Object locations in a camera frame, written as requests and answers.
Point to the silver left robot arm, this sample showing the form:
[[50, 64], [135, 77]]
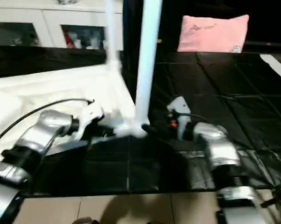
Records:
[[33, 137]]

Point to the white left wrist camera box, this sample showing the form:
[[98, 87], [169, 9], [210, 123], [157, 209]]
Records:
[[90, 116]]

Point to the pink pillow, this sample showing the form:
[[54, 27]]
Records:
[[214, 33]]

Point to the black tripod stand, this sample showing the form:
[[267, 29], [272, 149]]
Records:
[[277, 197]]

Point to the dark patterned ornament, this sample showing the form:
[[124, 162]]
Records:
[[66, 1]]

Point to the black work mat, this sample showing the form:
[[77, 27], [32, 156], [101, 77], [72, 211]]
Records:
[[234, 93]]

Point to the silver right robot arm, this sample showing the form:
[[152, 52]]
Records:
[[220, 149]]

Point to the white plastic table top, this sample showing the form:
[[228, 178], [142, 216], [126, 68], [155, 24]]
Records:
[[47, 88]]

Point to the white plastic table leg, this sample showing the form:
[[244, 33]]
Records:
[[112, 32], [147, 56]]

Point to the red bottle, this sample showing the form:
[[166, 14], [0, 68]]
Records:
[[68, 41]]

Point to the white glass-door cabinet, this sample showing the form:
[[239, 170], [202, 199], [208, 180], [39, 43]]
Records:
[[38, 18]]

